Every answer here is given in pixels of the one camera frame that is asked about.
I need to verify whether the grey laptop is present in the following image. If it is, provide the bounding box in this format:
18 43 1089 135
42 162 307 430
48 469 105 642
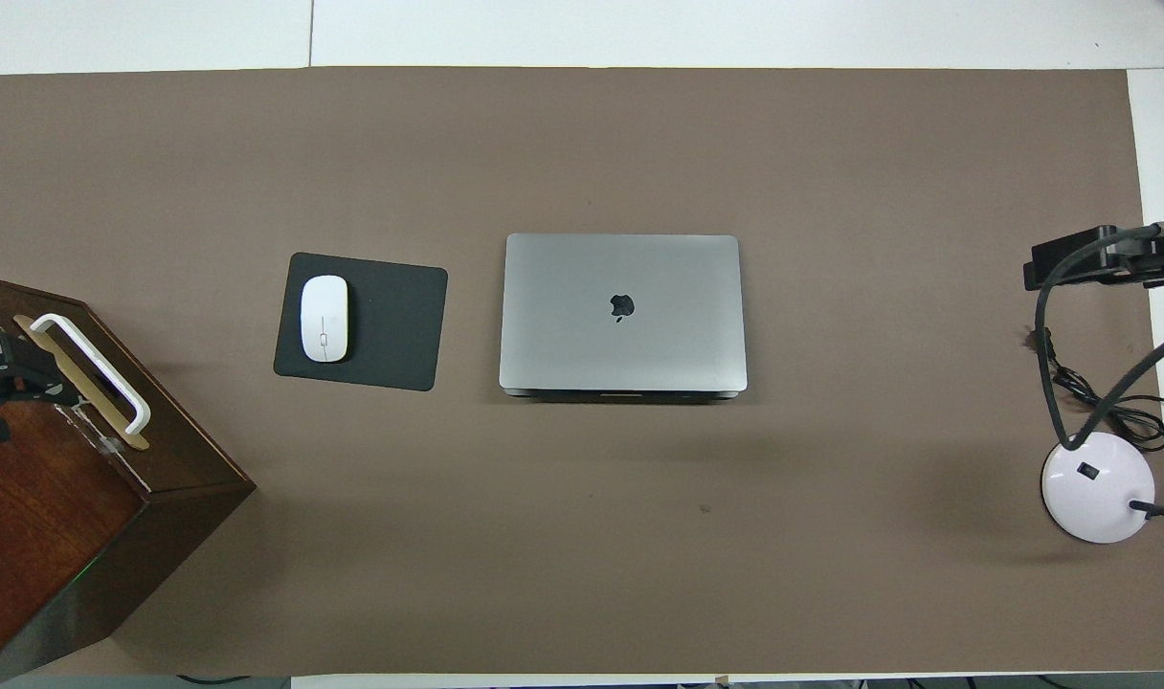
499 233 749 400

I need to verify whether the white box handle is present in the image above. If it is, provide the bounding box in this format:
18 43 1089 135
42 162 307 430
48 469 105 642
29 313 152 438

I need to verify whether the white desk lamp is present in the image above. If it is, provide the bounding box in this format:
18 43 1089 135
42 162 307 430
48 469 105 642
1040 371 1164 545

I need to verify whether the black mouse pad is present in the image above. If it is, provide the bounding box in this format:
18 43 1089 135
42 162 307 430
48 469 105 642
273 252 449 392

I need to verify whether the white computer mouse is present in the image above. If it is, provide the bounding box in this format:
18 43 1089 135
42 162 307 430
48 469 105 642
300 275 350 364

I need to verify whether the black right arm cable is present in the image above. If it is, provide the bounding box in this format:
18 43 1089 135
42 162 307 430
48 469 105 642
1037 220 1164 453

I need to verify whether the brass handle plate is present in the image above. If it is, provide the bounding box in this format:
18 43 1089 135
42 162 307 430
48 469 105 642
12 314 150 452

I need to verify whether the black lamp power cable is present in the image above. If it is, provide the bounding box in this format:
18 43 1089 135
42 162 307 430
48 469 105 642
1029 325 1164 454

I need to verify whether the dark brown wooden box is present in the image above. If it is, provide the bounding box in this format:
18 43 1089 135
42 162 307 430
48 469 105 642
0 273 257 686

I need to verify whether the brown table mat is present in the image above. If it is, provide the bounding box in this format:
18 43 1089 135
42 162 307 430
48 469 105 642
0 66 1163 677

